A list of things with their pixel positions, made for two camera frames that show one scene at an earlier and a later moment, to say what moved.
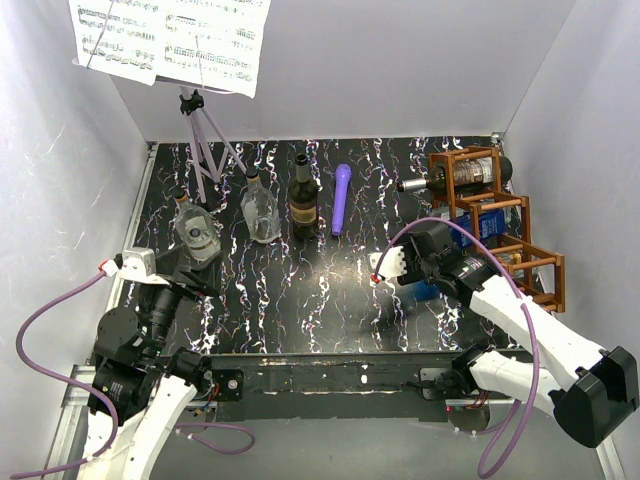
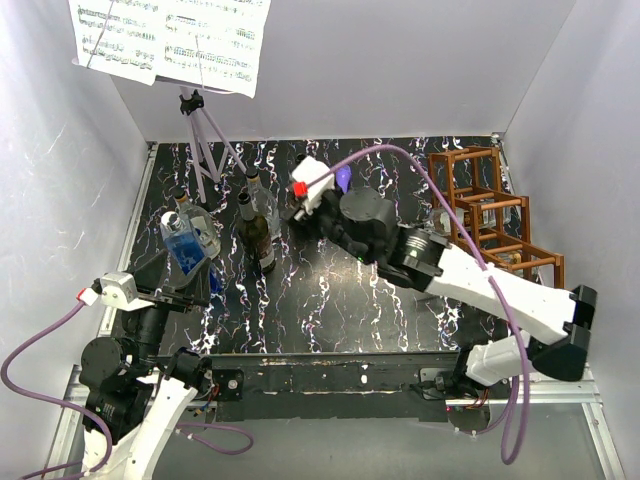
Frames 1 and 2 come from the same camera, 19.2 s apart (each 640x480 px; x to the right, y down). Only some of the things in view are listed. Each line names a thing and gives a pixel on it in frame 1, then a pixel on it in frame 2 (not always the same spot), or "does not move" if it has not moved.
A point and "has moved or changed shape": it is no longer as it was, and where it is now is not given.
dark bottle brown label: (303, 201) has moved or changed shape
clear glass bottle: (196, 227) does not move
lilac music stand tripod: (207, 141) does not move
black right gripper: (412, 274) -> (301, 219)
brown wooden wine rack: (468, 182) does not move
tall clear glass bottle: (261, 209) does not move
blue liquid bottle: (492, 223) -> (182, 253)
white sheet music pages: (211, 44) does not move
